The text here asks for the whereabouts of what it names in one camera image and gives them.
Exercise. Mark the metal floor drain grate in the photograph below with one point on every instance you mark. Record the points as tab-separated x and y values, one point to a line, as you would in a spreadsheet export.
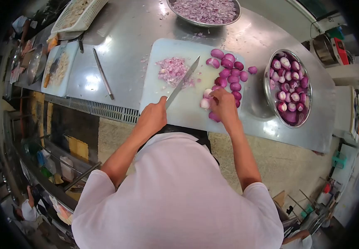
95	109

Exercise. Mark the white plastic basket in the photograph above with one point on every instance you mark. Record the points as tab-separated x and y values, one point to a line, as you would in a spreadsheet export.
79	15

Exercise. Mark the pile of peeled purple shallots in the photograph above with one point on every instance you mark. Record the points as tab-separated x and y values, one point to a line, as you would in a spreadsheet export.
231	74

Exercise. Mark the heap of chopped pale vegetable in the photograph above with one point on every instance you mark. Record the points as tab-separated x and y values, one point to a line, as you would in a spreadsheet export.
61	70

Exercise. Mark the small white cutting board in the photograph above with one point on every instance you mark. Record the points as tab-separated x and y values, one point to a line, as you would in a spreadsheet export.
69	74

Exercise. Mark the person's right hand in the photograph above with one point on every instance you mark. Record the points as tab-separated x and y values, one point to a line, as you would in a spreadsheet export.
226	105

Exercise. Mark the steel bowl with whole shallots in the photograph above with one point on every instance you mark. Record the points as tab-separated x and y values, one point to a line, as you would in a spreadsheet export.
288	88

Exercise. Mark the pale cut shallot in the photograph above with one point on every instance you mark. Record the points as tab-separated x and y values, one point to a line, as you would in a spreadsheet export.
207	93
204	104

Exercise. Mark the red box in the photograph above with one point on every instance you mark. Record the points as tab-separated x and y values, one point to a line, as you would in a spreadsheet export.
340	51

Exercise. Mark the person's right fingers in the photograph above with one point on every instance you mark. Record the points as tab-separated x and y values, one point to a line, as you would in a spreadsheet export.
214	97

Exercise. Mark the person's body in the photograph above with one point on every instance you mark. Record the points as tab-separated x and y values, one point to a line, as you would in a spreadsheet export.
176	199

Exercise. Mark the person's left hand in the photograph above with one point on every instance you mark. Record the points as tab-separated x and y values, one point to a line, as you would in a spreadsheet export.
151	116

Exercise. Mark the large white cutting board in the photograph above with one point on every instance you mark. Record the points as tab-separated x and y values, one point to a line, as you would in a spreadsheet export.
185	105

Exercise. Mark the single purple shallot half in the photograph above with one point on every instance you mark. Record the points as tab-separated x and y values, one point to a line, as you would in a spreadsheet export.
213	117

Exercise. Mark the person's left fingers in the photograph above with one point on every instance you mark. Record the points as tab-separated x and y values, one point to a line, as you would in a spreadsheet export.
163	100

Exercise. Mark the heap of chopped shallot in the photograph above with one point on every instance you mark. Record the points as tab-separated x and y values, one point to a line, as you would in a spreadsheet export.
173	71

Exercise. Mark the steel shelf with goods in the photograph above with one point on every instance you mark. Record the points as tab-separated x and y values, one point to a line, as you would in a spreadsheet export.
48	168

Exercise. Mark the stacked steel bowls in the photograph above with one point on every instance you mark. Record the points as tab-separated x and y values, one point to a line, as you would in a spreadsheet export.
36	63

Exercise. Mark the steel honing rod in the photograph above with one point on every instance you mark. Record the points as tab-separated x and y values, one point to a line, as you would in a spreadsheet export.
103	73

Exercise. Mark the green plastic stool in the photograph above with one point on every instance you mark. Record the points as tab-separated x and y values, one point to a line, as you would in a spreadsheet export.
339	159

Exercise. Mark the steel bowl with chopped shallot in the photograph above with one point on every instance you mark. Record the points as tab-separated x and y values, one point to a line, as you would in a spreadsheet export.
204	11

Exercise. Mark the long steel kitchen knife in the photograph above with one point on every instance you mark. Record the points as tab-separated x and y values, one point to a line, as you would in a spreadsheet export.
182	81

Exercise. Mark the steel cooking pot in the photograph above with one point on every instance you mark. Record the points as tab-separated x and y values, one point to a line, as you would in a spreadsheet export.
324	49

